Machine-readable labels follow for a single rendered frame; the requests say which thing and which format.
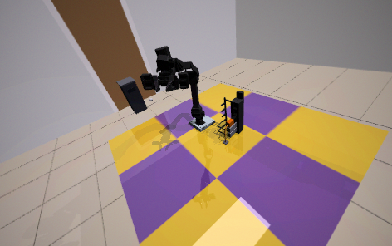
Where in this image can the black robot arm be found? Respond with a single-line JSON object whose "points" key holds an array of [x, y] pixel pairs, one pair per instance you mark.
{"points": [[166, 62]]}

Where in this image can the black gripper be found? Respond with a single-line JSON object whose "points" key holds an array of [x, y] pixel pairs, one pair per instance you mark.
{"points": [[170, 80]]}

